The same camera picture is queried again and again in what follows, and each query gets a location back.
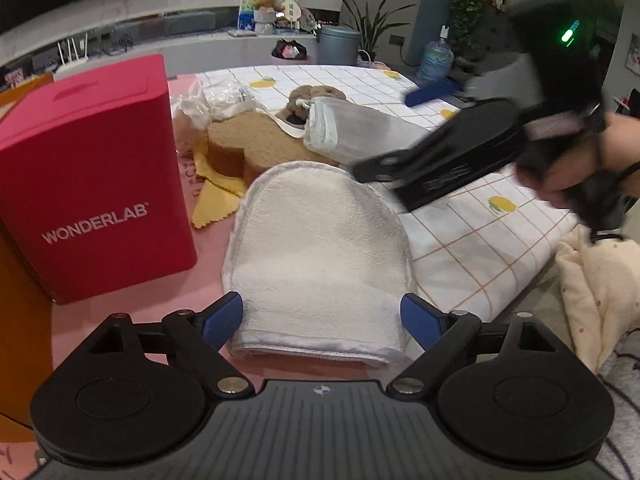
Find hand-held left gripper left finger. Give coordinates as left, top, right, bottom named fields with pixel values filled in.
left=85, top=291, right=253, bottom=397

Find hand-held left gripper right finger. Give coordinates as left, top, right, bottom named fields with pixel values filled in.
left=387, top=292, right=561, bottom=397

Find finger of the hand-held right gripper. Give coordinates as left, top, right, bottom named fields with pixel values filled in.
left=351, top=152, right=426, bottom=186
left=404, top=81, right=476, bottom=108

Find white mesh pouch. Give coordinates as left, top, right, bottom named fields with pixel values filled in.
left=302, top=97, right=433, bottom=167

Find white towel mitt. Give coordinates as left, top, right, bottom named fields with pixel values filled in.
left=221, top=160, right=417, bottom=368

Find yellow cloth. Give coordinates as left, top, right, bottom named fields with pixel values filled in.
left=190, top=135, right=249, bottom=230

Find clear plastic bag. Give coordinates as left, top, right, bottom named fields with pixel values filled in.
left=200, top=77, right=262, bottom=113

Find person's right hand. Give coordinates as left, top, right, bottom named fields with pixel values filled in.
left=516, top=111, right=640, bottom=207

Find blue water bottle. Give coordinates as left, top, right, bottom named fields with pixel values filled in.
left=417, top=25, right=456, bottom=84

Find potted plant in pink pot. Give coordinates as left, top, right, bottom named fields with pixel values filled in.
left=334, top=0, right=417, bottom=69

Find brown plush item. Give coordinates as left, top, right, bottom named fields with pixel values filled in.
left=275, top=85, right=349, bottom=126

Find large green leafy plant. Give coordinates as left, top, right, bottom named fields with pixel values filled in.
left=440, top=0, right=502, bottom=56

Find grey trash bin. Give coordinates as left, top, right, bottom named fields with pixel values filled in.
left=316, top=24, right=362, bottom=66

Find brown towel mitt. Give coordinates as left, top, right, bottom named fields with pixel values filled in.
left=206, top=110, right=351, bottom=189

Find pink trash bin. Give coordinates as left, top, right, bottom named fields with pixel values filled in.
left=270, top=39, right=309, bottom=66

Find white round fan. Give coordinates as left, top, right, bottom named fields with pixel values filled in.
left=280, top=0, right=304, bottom=29

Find cream dotted blanket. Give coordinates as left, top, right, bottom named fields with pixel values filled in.
left=555, top=225, right=640, bottom=377

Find red square box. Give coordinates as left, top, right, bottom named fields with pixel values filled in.
left=0, top=54, right=198, bottom=306

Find crumpled cream plastic bag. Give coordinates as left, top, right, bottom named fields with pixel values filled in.
left=172, top=84, right=213, bottom=131

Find white television cabinet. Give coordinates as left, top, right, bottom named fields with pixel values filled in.
left=0, top=5, right=321, bottom=83

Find grey patterned cloth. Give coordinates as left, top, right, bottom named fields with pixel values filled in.
left=595, top=340, right=640, bottom=480

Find white router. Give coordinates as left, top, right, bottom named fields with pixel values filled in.
left=56, top=34, right=92, bottom=73

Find black cables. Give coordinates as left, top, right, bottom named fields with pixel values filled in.
left=97, top=30, right=137, bottom=57

